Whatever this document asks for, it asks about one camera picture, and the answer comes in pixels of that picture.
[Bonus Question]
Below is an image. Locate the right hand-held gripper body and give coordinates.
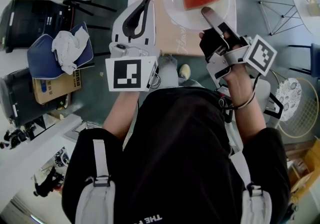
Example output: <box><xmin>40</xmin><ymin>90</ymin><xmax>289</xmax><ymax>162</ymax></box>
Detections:
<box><xmin>206</xmin><ymin>34</ymin><xmax>278</xmax><ymax>86</ymax></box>

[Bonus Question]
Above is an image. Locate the person's right shoe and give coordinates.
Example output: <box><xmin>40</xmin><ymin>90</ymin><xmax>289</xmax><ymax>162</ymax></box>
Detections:
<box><xmin>178</xmin><ymin>64</ymin><xmax>191</xmax><ymax>80</ymax></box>

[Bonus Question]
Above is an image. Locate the white round plate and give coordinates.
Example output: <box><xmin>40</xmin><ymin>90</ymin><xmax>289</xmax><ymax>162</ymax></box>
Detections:
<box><xmin>162</xmin><ymin>0</ymin><xmax>230</xmax><ymax>31</ymax></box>

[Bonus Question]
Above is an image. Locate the person's right hand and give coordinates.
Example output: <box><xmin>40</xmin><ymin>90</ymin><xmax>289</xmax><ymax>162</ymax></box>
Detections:
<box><xmin>222</xmin><ymin>64</ymin><xmax>256</xmax><ymax>108</ymax></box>

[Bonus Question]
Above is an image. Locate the floral round cushion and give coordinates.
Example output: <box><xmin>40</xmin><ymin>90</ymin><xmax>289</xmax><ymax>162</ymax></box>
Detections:
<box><xmin>274</xmin><ymin>77</ymin><xmax>303</xmax><ymax>122</ymax></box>

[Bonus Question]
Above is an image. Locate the grey backpack strap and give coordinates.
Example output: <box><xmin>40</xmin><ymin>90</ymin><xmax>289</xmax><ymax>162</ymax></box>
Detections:
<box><xmin>74</xmin><ymin>139</ymin><xmax>116</xmax><ymax>224</ymax></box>
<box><xmin>228</xmin><ymin>151</ymin><xmax>273</xmax><ymax>224</ymax></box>

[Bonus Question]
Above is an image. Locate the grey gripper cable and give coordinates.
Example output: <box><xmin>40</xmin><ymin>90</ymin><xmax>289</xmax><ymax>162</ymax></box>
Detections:
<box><xmin>218</xmin><ymin>90</ymin><xmax>257</xmax><ymax>111</ymax></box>

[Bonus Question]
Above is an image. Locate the person's black shirt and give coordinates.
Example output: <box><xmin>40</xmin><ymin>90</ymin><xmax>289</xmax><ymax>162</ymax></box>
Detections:
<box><xmin>61</xmin><ymin>86</ymin><xmax>292</xmax><ymax>224</ymax></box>

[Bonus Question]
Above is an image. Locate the beige paper bag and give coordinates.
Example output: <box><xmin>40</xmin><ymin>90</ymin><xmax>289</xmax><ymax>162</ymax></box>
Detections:
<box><xmin>306</xmin><ymin>0</ymin><xmax>320</xmax><ymax>17</ymax></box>

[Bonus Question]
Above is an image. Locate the person's left leg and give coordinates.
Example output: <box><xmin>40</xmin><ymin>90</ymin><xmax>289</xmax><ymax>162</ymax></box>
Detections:
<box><xmin>156</xmin><ymin>54</ymin><xmax>179</xmax><ymax>89</ymax></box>

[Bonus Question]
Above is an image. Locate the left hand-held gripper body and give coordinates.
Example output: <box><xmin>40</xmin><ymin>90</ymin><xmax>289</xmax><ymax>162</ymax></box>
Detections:
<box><xmin>105</xmin><ymin>41</ymin><xmax>162</xmax><ymax>93</ymax></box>

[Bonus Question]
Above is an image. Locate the brown cardboard box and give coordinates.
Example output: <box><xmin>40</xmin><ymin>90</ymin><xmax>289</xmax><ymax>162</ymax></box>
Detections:
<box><xmin>32</xmin><ymin>69</ymin><xmax>83</xmax><ymax>105</ymax></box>

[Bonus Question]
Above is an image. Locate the crumpled white cloth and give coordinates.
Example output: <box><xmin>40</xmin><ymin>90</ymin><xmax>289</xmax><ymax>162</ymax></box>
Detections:
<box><xmin>51</xmin><ymin>27</ymin><xmax>90</xmax><ymax>75</ymax></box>

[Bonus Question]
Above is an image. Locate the person's right forearm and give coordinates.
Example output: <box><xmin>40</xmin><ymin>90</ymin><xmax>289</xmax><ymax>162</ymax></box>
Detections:
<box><xmin>229</xmin><ymin>100</ymin><xmax>267</xmax><ymax>145</ymax></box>

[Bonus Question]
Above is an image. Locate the white counter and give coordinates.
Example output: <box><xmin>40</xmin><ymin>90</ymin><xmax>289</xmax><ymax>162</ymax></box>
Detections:
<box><xmin>0</xmin><ymin>112</ymin><xmax>83</xmax><ymax>224</ymax></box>

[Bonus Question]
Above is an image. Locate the dark blue chair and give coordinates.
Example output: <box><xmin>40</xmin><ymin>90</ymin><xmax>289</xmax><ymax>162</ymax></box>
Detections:
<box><xmin>288</xmin><ymin>42</ymin><xmax>320</xmax><ymax>79</ymax></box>

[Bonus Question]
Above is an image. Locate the person's left forearm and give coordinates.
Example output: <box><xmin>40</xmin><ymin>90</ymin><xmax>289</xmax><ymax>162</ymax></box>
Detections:
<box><xmin>102</xmin><ymin>90</ymin><xmax>141</xmax><ymax>142</ymax></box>

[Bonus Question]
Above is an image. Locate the person's leg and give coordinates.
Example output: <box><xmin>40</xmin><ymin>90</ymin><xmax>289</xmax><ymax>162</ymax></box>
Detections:
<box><xmin>177</xmin><ymin>77</ymin><xmax>203</xmax><ymax>89</ymax></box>
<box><xmin>156</xmin><ymin>54</ymin><xmax>179</xmax><ymax>89</ymax></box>

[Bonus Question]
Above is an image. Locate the person's right leg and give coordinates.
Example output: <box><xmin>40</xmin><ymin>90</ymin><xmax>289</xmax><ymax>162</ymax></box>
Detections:
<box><xmin>177</xmin><ymin>77</ymin><xmax>203</xmax><ymax>89</ymax></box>

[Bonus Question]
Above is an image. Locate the black suitcase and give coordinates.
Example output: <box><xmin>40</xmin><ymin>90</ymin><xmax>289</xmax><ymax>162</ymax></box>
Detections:
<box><xmin>0</xmin><ymin>0</ymin><xmax>76</xmax><ymax>54</ymax></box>
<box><xmin>0</xmin><ymin>67</ymin><xmax>72</xmax><ymax>128</ymax></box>

